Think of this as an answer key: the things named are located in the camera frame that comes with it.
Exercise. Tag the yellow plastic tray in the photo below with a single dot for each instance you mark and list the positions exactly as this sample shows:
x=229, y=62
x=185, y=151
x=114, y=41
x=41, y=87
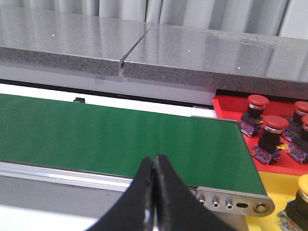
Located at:
x=281, y=188

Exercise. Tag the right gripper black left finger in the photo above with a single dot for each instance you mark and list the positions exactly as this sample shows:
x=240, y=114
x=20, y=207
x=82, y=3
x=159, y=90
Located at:
x=134, y=210

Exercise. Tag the grey stone counter slab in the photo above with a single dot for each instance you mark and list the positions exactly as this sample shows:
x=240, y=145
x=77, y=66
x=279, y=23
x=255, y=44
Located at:
x=221, y=60
x=67, y=41

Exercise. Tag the black cable connector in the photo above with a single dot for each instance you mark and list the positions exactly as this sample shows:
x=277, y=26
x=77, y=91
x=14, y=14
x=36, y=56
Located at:
x=79, y=100

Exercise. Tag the red mushroom push button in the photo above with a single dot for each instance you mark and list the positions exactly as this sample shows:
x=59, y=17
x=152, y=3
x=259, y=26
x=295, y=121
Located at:
x=269, y=145
x=252, y=120
x=298, y=149
x=295, y=122

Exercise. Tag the grey pleated curtain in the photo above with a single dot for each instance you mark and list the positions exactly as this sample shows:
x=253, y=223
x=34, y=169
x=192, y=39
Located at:
x=284, y=18

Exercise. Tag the grey stone counter slab right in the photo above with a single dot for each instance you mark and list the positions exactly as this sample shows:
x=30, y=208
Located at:
x=221, y=60

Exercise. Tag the pale yellow mushroom push button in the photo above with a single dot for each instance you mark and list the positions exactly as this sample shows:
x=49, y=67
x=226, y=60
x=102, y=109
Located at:
x=295, y=215

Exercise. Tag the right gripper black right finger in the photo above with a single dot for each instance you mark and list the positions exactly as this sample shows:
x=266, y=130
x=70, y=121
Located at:
x=177, y=208

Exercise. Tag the green conveyor belt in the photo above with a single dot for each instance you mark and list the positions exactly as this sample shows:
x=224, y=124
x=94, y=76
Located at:
x=203, y=151

